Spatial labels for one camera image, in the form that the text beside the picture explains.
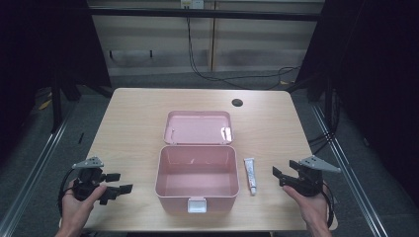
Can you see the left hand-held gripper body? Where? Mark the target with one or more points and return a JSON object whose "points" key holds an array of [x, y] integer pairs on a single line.
{"points": [[86, 180]]}

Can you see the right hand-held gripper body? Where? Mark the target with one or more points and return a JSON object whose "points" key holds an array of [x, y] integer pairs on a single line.
{"points": [[311, 177]]}

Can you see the white ointment tube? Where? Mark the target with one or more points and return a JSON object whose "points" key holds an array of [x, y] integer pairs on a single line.
{"points": [[250, 175]]}

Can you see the pink storage box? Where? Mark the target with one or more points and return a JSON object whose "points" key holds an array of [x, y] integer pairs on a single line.
{"points": [[197, 161]]}

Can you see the person's left hand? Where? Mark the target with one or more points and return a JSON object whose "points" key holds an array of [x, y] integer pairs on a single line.
{"points": [[77, 208]]}

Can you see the person's right hand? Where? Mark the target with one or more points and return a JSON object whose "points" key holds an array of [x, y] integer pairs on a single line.
{"points": [[308, 207]]}

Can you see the black metal stand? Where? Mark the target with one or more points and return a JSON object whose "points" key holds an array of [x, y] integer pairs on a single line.
{"points": [[56, 105], [321, 87]]}

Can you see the aluminium floor rail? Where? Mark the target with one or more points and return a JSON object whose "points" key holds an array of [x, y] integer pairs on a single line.
{"points": [[347, 171], [34, 168]]}

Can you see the black metal frame bar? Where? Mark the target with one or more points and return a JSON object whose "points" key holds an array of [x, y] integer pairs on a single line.
{"points": [[204, 14]]}

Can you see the white wall socket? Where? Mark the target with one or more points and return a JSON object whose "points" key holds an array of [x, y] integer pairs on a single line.
{"points": [[192, 4]]}

